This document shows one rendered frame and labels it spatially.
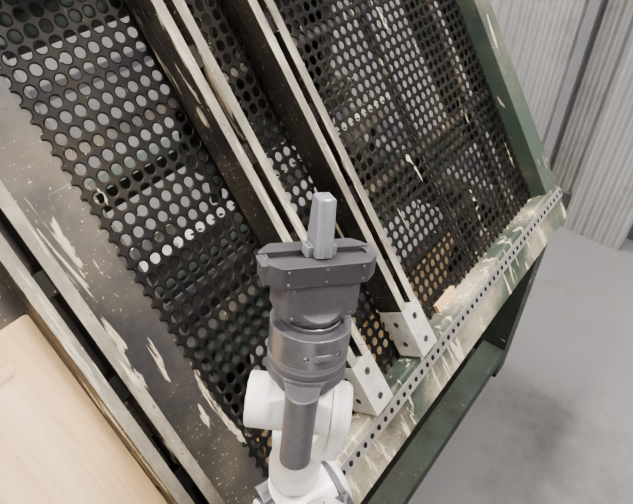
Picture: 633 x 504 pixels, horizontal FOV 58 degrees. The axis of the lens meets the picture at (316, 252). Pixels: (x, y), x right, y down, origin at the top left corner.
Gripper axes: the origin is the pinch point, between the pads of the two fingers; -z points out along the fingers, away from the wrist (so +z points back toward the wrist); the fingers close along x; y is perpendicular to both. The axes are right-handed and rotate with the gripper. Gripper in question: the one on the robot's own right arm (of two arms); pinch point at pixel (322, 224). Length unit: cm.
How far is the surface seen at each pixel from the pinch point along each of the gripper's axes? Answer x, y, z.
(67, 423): 27, 22, 41
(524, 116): -100, 91, 13
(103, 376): 21.6, 25.6, 35.8
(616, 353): -181, 90, 114
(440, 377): -52, 41, 62
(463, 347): -62, 47, 60
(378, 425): -31, 31, 63
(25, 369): 32, 25, 32
